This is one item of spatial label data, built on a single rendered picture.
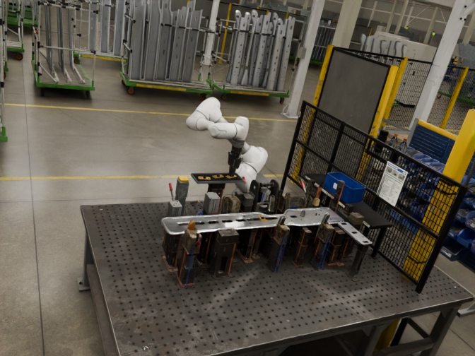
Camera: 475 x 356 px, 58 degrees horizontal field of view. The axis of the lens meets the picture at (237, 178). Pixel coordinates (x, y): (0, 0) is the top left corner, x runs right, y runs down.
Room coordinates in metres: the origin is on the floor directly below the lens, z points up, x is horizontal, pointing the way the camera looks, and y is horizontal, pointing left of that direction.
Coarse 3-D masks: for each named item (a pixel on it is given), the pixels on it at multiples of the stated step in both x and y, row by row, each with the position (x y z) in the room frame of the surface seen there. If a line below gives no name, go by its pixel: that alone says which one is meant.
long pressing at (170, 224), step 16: (304, 208) 2.93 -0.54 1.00; (320, 208) 3.00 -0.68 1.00; (176, 224) 2.33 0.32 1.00; (208, 224) 2.41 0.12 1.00; (224, 224) 2.45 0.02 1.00; (240, 224) 2.50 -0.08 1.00; (256, 224) 2.54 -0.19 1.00; (272, 224) 2.59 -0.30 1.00; (288, 224) 2.64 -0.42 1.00; (304, 224) 2.69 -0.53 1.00
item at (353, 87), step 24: (336, 48) 5.74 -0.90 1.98; (336, 72) 5.64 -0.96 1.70; (360, 72) 5.26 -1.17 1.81; (384, 72) 4.94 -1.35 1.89; (336, 96) 5.52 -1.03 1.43; (360, 96) 5.15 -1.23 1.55; (384, 96) 4.80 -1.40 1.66; (312, 120) 5.84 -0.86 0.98; (360, 120) 5.05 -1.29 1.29; (312, 144) 5.71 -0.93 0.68; (360, 168) 4.81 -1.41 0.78
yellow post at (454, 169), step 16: (464, 128) 2.77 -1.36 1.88; (464, 144) 2.73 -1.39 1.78; (448, 160) 2.78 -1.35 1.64; (464, 160) 2.73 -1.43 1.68; (448, 176) 2.74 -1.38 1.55; (432, 208) 2.76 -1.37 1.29; (448, 208) 2.75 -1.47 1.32; (432, 224) 2.72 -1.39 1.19; (416, 240) 2.77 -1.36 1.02; (416, 256) 2.73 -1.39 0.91; (416, 272) 2.73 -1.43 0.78; (384, 336) 2.72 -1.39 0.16
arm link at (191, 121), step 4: (196, 112) 3.28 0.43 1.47; (200, 112) 3.27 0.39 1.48; (192, 116) 3.27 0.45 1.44; (196, 116) 3.24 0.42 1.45; (200, 116) 3.25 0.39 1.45; (204, 116) 3.27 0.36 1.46; (188, 120) 3.26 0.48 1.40; (192, 120) 3.22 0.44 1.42; (196, 120) 3.20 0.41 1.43; (188, 124) 3.25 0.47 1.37; (192, 124) 3.20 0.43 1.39; (192, 128) 3.21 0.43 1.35; (196, 128) 3.18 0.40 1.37
